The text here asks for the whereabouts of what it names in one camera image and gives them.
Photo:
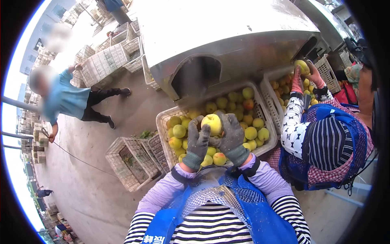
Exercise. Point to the stacks of empty crates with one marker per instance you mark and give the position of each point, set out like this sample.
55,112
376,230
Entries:
36,134

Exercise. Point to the grey metal sorting machine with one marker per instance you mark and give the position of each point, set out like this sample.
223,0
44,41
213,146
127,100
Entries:
219,33

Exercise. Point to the person's right thumb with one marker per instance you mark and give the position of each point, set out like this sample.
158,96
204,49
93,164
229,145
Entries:
215,141

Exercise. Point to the stack of white crates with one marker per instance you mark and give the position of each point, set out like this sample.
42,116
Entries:
103,61

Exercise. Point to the person's left fingers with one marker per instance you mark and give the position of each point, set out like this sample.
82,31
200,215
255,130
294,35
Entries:
195,126

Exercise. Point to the yellow peach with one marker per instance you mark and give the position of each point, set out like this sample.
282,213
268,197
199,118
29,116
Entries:
301,66

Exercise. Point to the person's right hand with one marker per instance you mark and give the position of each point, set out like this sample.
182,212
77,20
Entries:
233,140

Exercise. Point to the person's left thumb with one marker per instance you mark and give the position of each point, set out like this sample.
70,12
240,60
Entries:
206,134

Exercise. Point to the person's right fingers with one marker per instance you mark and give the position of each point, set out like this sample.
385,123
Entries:
230,123

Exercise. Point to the long metal hook rod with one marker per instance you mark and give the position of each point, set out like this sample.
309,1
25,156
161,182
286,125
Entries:
79,158

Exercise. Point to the black wrist band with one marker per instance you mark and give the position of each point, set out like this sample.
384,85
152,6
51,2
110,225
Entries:
251,167
179,175

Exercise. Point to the pile of peaches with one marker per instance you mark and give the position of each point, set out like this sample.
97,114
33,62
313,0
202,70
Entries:
283,87
234,103

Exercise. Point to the single yellow-green peach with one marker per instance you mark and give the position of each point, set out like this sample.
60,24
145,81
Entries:
212,123

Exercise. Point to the green leaves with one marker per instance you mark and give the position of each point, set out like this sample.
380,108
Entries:
145,134

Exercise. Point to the person's body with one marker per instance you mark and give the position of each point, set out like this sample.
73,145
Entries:
213,219

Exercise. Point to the empty white plastic crate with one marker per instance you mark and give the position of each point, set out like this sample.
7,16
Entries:
131,164
158,151

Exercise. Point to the person's left hand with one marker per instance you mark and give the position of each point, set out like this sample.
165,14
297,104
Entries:
196,146

